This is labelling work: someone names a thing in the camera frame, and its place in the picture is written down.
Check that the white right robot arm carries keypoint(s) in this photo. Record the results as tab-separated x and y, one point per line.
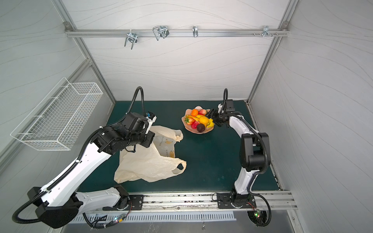
255	159

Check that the white wire basket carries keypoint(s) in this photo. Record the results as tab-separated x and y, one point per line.
56	122

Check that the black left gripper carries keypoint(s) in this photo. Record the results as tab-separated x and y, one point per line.
149	136

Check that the horizontal aluminium rail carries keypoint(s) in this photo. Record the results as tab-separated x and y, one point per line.
174	33

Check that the yellow banana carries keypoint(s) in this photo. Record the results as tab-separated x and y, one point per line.
196	118

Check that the dark purple plum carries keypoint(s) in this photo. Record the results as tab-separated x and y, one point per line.
201	128

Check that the orange fruit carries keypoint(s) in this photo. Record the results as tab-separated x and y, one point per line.
194	112

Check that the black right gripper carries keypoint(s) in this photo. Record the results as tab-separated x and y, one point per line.
217	119

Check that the green table mat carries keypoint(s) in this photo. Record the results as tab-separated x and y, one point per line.
213	162

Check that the yellow mango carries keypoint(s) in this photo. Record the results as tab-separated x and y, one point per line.
204	120

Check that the red strawberry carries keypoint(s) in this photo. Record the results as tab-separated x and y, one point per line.
189	120

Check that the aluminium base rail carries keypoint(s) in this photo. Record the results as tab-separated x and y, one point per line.
205	201

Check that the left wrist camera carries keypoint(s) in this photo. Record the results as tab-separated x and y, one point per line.
151	118

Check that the pink scalloped fruit plate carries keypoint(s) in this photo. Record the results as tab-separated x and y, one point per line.
188	127

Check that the metal hook clamp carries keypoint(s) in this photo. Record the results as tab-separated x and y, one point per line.
195	31
265	33
131	39
160	32

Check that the white slotted cable duct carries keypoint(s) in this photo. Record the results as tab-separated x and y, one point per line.
147	217

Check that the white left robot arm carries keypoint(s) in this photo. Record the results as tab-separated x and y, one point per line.
58	202

